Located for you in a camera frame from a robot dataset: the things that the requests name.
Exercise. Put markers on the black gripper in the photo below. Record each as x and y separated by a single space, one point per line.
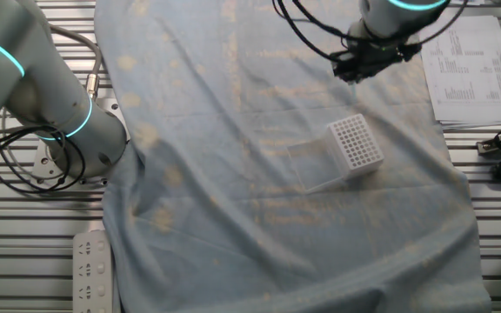
372 58

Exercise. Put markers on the blue pipette tip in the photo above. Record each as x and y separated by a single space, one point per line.
354 93

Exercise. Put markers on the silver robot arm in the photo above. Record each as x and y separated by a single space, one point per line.
15 87

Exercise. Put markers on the white pipette tip holder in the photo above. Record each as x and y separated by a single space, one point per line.
355 143

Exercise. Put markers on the clear plastic box lid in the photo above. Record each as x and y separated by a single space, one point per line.
311 167

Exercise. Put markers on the printed paper sheets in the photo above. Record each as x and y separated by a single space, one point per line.
463 87

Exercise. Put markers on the light blue stained cloth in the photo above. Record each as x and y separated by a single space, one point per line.
233 217

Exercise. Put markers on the white power strip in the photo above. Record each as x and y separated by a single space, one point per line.
93 269

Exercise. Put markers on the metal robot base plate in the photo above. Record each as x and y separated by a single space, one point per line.
42 163

